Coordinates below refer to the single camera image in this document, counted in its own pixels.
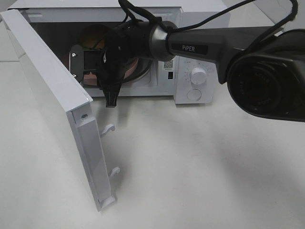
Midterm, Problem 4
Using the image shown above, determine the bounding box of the black camera cable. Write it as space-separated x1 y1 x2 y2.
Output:
118 0 299 55

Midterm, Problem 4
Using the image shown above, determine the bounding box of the glass microwave turntable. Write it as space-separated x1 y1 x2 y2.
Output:
122 58 153 83

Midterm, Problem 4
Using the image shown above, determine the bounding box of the pink round plate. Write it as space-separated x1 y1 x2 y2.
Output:
64 53 139 86

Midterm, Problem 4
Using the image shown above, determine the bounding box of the white timer knob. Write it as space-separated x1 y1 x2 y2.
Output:
190 67 208 85

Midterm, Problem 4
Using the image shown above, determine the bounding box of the round white door button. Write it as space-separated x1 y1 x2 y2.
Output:
187 89 202 101

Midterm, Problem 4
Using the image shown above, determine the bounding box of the white microwave door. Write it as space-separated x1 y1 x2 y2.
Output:
0 10 120 210

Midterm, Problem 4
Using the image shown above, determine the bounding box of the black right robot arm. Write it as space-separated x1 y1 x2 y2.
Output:
83 21 305 122

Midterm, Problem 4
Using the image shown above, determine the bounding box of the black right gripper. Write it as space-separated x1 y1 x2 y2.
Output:
84 43 129 108

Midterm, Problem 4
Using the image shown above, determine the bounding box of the burger with lettuce and cheese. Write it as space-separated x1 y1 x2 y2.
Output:
78 24 109 50

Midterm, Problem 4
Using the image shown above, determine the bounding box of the white microwave oven body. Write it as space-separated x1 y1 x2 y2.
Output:
1 0 218 109

